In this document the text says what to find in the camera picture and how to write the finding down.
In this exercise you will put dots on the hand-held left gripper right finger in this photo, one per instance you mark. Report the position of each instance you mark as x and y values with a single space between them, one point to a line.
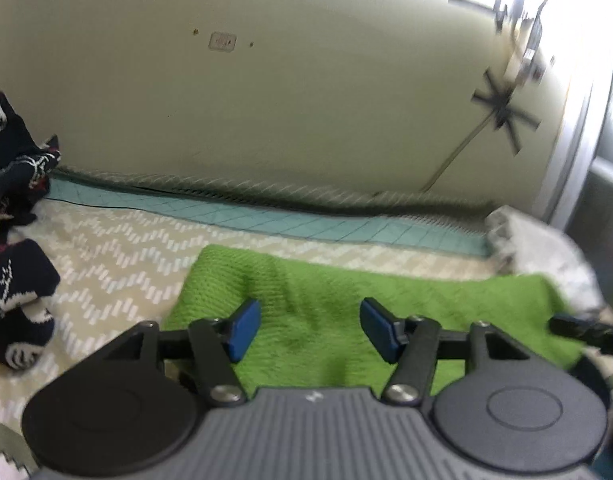
381 327

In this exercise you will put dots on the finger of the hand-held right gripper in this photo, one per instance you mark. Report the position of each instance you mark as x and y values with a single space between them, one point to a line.
584 329

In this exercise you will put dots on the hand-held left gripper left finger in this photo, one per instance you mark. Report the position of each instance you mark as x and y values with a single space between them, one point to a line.
244 331

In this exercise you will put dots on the green striped knit sweater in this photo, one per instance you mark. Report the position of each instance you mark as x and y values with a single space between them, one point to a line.
311 285

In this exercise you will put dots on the white grey cloth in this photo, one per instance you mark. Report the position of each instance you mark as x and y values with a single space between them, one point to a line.
536 247

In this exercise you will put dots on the grey patterned blanket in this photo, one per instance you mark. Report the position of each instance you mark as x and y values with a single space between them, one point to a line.
261 192

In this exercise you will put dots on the beige zigzag mat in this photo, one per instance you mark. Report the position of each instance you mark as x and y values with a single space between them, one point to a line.
111 250

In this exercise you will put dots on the navy patterned knit garment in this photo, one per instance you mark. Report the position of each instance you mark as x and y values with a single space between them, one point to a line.
16 305

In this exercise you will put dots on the black tape cross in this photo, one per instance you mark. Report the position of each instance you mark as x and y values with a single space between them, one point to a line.
504 105

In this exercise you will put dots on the navy patterned knit sweater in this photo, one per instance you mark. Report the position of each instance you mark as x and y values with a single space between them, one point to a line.
16 170

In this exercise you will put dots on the black tape strip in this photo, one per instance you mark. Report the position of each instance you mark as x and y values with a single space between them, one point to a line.
474 2

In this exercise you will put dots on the silver window frame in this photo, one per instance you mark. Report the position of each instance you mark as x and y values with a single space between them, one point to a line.
581 125

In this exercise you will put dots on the beige wall plate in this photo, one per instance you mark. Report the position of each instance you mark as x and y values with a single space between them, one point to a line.
222 41

